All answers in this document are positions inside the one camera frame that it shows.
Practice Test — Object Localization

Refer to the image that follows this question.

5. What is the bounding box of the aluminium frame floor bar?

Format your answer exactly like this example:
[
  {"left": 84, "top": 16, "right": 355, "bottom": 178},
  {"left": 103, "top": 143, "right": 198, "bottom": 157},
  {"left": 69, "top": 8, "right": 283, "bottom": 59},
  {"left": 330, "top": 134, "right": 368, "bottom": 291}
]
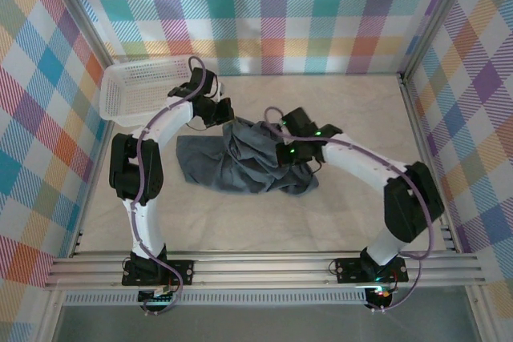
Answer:
[
  {"left": 398, "top": 73, "right": 500, "bottom": 342},
  {"left": 38, "top": 119, "right": 115, "bottom": 342}
]

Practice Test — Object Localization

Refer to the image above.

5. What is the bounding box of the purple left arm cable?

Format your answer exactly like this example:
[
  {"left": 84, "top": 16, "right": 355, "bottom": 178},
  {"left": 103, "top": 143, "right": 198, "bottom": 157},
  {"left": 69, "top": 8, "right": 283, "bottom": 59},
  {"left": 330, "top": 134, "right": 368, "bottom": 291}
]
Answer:
[{"left": 134, "top": 56, "right": 220, "bottom": 317}]

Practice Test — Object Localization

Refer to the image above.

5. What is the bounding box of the slotted metal bracket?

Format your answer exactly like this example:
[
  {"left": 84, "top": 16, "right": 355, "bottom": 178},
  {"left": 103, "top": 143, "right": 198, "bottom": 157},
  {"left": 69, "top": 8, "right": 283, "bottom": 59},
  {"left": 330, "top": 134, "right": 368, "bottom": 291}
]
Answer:
[
  {"left": 439, "top": 224, "right": 458, "bottom": 254},
  {"left": 69, "top": 228, "right": 84, "bottom": 258}
]

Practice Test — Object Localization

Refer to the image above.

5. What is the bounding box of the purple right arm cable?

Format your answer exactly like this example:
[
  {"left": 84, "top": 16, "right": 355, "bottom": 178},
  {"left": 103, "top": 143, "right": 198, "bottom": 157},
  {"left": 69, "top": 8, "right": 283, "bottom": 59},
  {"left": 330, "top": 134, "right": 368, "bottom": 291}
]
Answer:
[{"left": 264, "top": 106, "right": 437, "bottom": 313}]

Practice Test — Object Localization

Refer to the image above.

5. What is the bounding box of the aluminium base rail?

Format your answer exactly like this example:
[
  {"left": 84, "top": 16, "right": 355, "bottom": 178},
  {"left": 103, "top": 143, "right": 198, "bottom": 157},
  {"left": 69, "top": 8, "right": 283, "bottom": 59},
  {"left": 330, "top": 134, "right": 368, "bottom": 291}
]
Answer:
[{"left": 43, "top": 251, "right": 486, "bottom": 290}]

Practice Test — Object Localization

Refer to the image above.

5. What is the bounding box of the slotted gray cable duct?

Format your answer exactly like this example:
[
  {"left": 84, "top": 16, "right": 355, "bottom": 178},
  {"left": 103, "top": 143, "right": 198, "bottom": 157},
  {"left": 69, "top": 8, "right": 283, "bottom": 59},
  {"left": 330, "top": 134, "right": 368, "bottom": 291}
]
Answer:
[{"left": 63, "top": 292, "right": 370, "bottom": 307}]

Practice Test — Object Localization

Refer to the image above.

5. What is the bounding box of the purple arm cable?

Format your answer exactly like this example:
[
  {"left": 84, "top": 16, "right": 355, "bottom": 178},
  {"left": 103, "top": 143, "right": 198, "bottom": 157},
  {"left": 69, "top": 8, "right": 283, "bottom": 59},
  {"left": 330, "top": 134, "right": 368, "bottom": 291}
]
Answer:
[
  {"left": 264, "top": 106, "right": 437, "bottom": 313},
  {"left": 134, "top": 56, "right": 220, "bottom": 317}
]

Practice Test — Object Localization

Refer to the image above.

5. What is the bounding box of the gray t-shirt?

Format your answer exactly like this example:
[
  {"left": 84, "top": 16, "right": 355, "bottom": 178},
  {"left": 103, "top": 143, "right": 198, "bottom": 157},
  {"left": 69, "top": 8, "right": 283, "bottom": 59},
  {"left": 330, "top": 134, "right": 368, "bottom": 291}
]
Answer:
[{"left": 176, "top": 115, "right": 321, "bottom": 198}]

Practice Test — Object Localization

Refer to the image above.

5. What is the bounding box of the aluminium frame post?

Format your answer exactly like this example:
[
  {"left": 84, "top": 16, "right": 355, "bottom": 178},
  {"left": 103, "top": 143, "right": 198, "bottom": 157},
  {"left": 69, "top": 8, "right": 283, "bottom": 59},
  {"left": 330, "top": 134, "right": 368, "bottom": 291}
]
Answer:
[
  {"left": 42, "top": 0, "right": 115, "bottom": 61},
  {"left": 398, "top": 0, "right": 478, "bottom": 78}
]

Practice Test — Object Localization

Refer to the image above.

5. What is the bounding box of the white perforated plastic basket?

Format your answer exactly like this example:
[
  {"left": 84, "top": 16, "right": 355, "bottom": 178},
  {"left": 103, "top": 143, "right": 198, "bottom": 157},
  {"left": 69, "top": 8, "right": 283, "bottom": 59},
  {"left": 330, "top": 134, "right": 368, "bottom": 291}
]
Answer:
[{"left": 99, "top": 54, "right": 200, "bottom": 127}]

